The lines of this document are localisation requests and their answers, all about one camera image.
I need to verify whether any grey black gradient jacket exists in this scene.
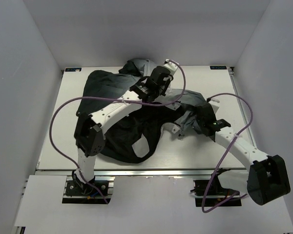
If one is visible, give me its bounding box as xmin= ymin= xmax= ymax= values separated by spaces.
xmin=83 ymin=58 xmax=206 ymax=163

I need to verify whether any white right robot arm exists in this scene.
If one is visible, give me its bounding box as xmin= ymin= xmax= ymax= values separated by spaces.
xmin=196 ymin=103 xmax=291 ymax=205

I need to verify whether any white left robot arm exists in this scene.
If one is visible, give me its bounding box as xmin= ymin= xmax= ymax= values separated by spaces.
xmin=74 ymin=61 xmax=177 ymax=195

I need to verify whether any blue right corner label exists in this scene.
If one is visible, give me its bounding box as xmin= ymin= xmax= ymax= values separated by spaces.
xmin=210 ymin=65 xmax=227 ymax=70

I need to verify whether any blue corner label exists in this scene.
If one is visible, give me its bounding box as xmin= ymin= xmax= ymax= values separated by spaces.
xmin=210 ymin=65 xmax=227 ymax=70
xmin=64 ymin=67 xmax=82 ymax=72

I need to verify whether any blue left corner label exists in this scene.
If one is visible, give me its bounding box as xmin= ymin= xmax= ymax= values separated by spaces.
xmin=64 ymin=67 xmax=82 ymax=72

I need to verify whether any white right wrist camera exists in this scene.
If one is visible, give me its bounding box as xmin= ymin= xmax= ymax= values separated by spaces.
xmin=207 ymin=98 xmax=220 ymax=113

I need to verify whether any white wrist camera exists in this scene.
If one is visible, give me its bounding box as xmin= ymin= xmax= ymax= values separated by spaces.
xmin=163 ymin=59 xmax=178 ymax=76
xmin=207 ymin=98 xmax=220 ymax=113

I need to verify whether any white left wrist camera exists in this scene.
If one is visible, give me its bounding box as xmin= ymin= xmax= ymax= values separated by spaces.
xmin=163 ymin=59 xmax=178 ymax=76

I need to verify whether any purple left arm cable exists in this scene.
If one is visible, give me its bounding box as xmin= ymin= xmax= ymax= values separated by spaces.
xmin=49 ymin=59 xmax=186 ymax=204

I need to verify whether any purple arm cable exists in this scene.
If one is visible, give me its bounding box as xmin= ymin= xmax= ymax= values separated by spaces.
xmin=201 ymin=93 xmax=253 ymax=214
xmin=49 ymin=59 xmax=186 ymax=204

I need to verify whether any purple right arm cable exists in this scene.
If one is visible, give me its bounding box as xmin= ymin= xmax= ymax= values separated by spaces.
xmin=201 ymin=93 xmax=253 ymax=214

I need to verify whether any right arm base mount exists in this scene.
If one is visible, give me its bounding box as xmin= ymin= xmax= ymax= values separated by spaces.
xmin=189 ymin=170 xmax=242 ymax=209

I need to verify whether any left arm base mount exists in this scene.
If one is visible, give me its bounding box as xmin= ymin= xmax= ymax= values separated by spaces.
xmin=62 ymin=170 xmax=112 ymax=205

